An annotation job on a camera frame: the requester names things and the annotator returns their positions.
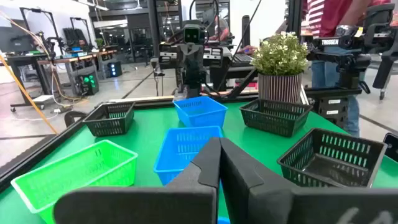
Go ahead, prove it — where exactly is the computer tower with green lights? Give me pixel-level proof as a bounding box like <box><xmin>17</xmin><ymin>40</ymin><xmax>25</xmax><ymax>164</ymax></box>
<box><xmin>74</xmin><ymin>73</ymin><xmax>100</xmax><ymax>96</ymax></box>

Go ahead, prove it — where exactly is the green plastic slotted basket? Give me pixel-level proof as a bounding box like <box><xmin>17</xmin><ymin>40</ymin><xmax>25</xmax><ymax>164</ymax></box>
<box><xmin>11</xmin><ymin>139</ymin><xmax>139</xmax><ymax>224</ymax></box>

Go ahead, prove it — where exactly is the computer tower with blue lights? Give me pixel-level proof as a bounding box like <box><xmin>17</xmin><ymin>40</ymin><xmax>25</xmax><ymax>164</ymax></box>
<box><xmin>107</xmin><ymin>61</ymin><xmax>123</xmax><ymax>78</ymax></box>

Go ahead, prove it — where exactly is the black rounded device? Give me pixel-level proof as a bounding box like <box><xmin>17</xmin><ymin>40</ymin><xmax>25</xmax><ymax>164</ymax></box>
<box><xmin>382</xmin><ymin>132</ymin><xmax>398</xmax><ymax>163</ymax></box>

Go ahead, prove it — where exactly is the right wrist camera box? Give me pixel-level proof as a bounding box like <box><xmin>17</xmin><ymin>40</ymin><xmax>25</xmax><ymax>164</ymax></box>
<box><xmin>182</xmin><ymin>24</ymin><xmax>203</xmax><ymax>44</ymax></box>

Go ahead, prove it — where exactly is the orange extension cable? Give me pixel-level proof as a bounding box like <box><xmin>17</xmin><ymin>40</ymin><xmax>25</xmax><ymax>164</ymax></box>
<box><xmin>0</xmin><ymin>11</ymin><xmax>82</xmax><ymax>104</ymax></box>

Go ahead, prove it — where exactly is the dark computer monitor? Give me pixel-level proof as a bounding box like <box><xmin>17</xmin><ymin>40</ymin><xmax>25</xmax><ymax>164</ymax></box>
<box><xmin>0</xmin><ymin>26</ymin><xmax>34</xmax><ymax>54</ymax></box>

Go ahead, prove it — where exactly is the black office chair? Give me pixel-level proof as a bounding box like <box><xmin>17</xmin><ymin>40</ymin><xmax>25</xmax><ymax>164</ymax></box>
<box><xmin>362</xmin><ymin>2</ymin><xmax>398</xmax><ymax>101</ymax></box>

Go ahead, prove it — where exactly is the black keyboard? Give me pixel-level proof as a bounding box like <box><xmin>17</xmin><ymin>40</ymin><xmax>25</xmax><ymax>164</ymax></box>
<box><xmin>230</xmin><ymin>52</ymin><xmax>255</xmax><ymax>68</ymax></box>

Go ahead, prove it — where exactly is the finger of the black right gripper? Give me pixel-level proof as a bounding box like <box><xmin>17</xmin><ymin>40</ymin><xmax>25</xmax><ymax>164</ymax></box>
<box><xmin>185</xmin><ymin>60</ymin><xmax>195</xmax><ymax>97</ymax></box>
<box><xmin>194</xmin><ymin>60</ymin><xmax>206</xmax><ymax>97</ymax></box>

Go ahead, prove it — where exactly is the black upright post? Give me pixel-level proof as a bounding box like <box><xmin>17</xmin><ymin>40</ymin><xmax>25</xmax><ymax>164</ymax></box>
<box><xmin>241</xmin><ymin>14</ymin><xmax>251</xmax><ymax>49</ymax></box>

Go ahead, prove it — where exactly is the potted plant in striped pot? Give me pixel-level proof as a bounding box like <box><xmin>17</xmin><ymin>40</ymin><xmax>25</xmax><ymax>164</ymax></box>
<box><xmin>250</xmin><ymin>30</ymin><xmax>310</xmax><ymax>104</ymax></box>

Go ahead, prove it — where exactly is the thin black cable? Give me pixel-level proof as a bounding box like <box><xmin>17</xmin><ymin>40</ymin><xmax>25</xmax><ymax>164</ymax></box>
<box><xmin>216</xmin><ymin>0</ymin><xmax>262</xmax><ymax>91</ymax></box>

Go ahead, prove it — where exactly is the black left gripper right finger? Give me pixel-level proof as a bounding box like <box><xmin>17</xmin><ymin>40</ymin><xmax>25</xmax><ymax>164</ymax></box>
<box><xmin>219</xmin><ymin>138</ymin><xmax>398</xmax><ymax>224</ymax></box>

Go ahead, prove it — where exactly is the black looped floor cable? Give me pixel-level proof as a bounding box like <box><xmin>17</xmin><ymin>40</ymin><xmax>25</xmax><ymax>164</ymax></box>
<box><xmin>63</xmin><ymin>110</ymin><xmax>88</xmax><ymax>128</ymax></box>

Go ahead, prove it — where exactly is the blue plastic slotted basket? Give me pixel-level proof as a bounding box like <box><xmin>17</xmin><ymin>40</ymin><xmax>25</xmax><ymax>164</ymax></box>
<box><xmin>172</xmin><ymin>95</ymin><xmax>228</xmax><ymax>128</ymax></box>
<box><xmin>153</xmin><ymin>126</ymin><xmax>223</xmax><ymax>187</ymax></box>

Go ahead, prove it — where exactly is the black plastic slotted basket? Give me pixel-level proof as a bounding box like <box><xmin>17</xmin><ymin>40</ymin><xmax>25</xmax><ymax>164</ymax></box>
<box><xmin>276</xmin><ymin>127</ymin><xmax>388</xmax><ymax>189</ymax></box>
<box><xmin>82</xmin><ymin>101</ymin><xmax>136</xmax><ymax>138</ymax></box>
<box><xmin>238</xmin><ymin>98</ymin><xmax>314</xmax><ymax>138</ymax></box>

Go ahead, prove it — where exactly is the black-legged rolling desk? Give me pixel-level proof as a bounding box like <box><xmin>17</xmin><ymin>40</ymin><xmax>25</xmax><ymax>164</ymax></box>
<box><xmin>6</xmin><ymin>52</ymin><xmax>55</xmax><ymax>113</ymax></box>

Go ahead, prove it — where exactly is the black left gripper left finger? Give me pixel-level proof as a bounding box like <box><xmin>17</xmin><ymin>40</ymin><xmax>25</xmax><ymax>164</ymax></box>
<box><xmin>53</xmin><ymin>137</ymin><xmax>222</xmax><ymax>224</ymax></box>

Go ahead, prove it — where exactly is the person's hand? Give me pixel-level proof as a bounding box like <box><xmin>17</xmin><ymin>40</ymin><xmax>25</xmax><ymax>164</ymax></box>
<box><xmin>239</xmin><ymin>45</ymin><xmax>259</xmax><ymax>55</ymax></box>

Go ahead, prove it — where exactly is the person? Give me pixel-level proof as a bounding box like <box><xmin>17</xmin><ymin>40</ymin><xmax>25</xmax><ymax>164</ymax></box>
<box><xmin>203</xmin><ymin>15</ymin><xmax>233</xmax><ymax>43</ymax></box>
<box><xmin>303</xmin><ymin>0</ymin><xmax>396</xmax><ymax>138</ymax></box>

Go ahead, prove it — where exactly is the wood-topped workbench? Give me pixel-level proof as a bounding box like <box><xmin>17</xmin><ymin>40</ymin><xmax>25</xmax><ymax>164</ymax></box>
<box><xmin>37</xmin><ymin>49</ymin><xmax>118</xmax><ymax>97</ymax></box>

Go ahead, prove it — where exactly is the yellow hanging cable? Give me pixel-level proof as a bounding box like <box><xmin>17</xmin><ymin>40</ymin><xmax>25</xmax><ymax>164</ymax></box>
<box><xmin>0</xmin><ymin>55</ymin><xmax>59</xmax><ymax>135</ymax></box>

